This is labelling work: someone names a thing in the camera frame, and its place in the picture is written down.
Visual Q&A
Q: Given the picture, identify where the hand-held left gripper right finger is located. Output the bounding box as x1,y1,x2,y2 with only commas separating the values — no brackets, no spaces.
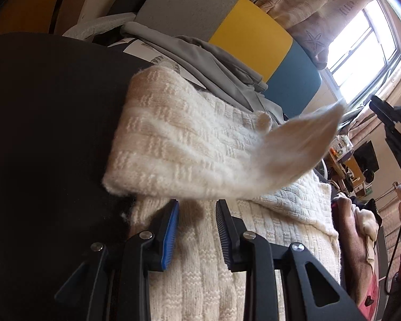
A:
215,199,366,321

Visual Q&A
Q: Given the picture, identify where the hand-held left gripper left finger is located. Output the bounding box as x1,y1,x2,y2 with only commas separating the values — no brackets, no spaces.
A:
54,199,180,321

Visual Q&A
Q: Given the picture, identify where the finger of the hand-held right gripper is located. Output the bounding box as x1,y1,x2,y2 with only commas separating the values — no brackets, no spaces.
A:
369,95,397,127

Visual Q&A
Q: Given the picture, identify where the cream knitted sweater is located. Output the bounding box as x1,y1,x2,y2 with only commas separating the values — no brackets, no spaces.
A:
102,65,346,321

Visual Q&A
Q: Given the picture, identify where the pile of clothes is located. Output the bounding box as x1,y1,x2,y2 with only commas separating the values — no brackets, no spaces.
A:
332,196,383,318

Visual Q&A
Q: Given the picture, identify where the black monitor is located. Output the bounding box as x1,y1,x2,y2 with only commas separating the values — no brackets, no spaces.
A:
352,140,380,172

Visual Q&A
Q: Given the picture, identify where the window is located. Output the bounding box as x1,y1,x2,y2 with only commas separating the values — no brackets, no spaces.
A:
326,0,400,104

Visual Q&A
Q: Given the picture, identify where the cluttered wooden desk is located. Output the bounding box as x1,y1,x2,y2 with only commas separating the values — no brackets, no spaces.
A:
331,134,378,195

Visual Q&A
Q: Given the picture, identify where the beige printed curtain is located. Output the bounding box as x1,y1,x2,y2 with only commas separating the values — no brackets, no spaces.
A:
254,0,381,71

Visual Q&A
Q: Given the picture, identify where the black padded folding table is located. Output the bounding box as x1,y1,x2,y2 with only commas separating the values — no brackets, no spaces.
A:
0,33,154,321

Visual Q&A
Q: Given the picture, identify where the grey yellow blue headboard cushion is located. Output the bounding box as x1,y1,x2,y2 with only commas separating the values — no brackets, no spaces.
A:
135,0,321,121

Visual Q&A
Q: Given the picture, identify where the grey cloth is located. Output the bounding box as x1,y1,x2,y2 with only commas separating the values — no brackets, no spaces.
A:
120,22,284,121

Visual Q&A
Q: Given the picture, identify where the white printed bed sheet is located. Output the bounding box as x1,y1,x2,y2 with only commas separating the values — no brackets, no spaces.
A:
124,38,204,87

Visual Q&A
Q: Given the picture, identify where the wooden wardrobe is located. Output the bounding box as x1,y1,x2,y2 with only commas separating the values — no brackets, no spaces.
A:
0,0,97,37

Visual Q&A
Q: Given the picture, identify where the black cable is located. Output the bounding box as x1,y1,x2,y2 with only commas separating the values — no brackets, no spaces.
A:
386,221,401,295

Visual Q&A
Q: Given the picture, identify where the white bed rail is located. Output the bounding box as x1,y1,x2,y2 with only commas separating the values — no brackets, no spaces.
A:
62,13,136,41

